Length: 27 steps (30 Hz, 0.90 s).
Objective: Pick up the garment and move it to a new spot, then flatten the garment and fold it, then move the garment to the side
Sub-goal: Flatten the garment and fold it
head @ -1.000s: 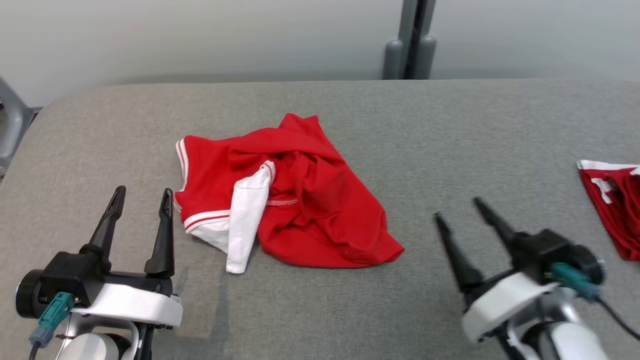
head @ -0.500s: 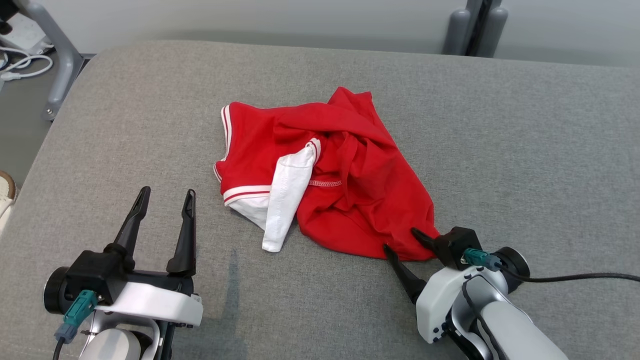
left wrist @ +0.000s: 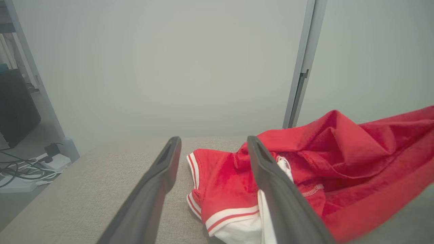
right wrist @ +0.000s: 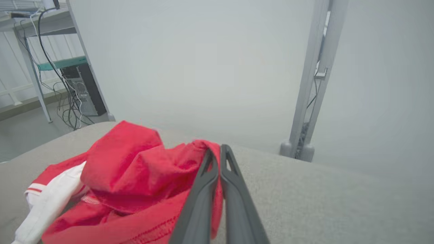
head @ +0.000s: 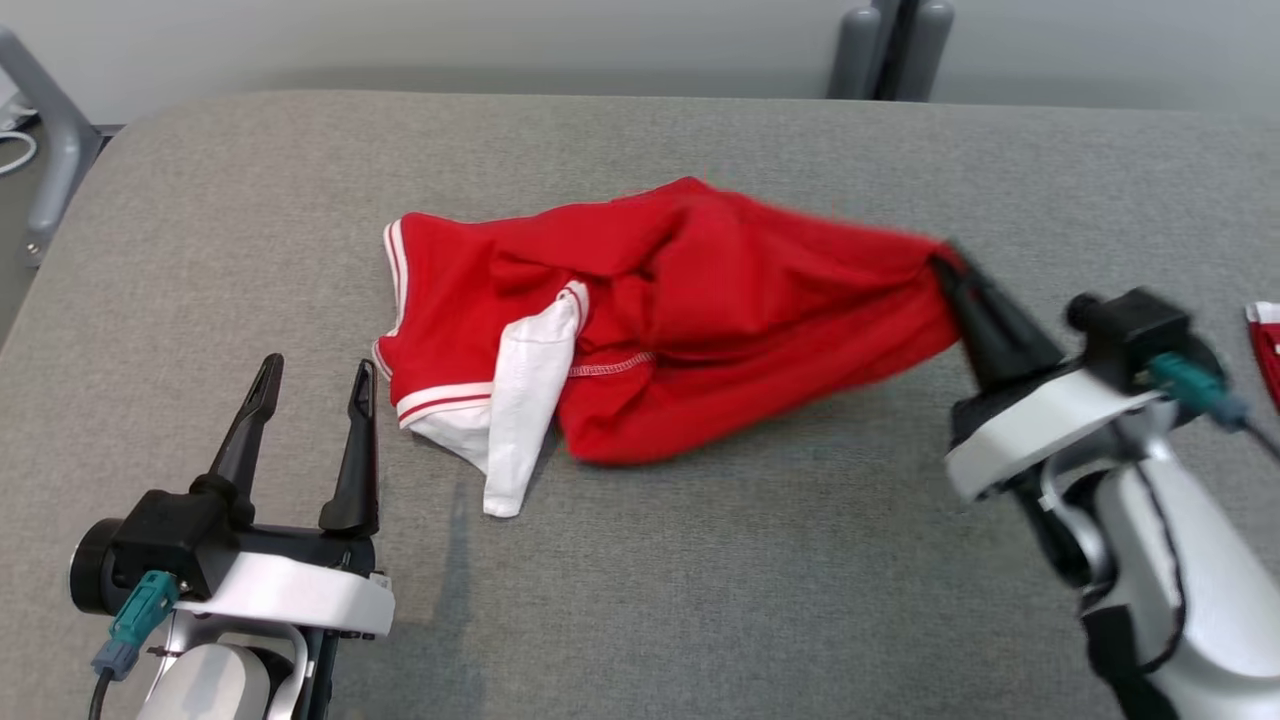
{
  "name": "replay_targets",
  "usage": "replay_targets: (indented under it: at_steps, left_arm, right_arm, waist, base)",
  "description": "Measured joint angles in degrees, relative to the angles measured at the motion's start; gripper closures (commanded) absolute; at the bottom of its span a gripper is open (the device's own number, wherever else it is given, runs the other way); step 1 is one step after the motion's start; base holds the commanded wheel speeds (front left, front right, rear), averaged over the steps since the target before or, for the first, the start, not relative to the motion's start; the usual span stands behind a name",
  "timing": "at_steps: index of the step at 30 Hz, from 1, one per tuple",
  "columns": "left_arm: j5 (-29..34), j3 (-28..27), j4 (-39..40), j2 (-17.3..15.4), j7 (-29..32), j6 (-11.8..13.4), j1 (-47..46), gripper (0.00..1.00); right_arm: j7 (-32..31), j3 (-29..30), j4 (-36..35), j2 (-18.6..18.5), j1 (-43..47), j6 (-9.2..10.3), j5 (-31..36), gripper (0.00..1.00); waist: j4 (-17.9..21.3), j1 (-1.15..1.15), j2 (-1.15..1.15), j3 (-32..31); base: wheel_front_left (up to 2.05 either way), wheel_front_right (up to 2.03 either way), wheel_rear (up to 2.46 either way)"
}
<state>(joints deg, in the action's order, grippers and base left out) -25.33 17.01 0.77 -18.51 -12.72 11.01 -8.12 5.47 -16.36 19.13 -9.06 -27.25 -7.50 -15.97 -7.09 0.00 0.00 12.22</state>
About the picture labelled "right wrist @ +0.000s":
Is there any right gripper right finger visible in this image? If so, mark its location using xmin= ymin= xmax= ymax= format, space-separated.
xmin=220 ymin=144 xmax=271 ymax=244

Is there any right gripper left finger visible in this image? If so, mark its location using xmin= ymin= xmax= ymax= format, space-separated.
xmin=169 ymin=148 xmax=221 ymax=244

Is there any red jersey white striped trim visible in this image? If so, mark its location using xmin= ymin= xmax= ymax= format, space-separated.
xmin=12 ymin=120 xmax=224 ymax=244

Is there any grey fabric sofa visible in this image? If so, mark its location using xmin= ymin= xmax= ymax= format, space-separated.
xmin=0 ymin=122 xmax=434 ymax=244

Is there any black computer tower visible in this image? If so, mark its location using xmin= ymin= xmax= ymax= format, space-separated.
xmin=61 ymin=64 xmax=107 ymax=117

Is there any teal shelf board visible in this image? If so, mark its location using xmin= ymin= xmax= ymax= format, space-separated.
xmin=37 ymin=56 xmax=88 ymax=72

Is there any grey metal desk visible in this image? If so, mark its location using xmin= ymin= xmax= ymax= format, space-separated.
xmin=0 ymin=7 xmax=88 ymax=123

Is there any grey double partition post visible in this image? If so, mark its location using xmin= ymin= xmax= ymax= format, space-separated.
xmin=280 ymin=0 xmax=350 ymax=162

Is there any grey single partition post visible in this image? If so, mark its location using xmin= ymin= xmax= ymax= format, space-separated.
xmin=66 ymin=0 xmax=116 ymax=122

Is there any black power cable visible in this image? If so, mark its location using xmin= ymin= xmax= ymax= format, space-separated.
xmin=37 ymin=6 xmax=83 ymax=131

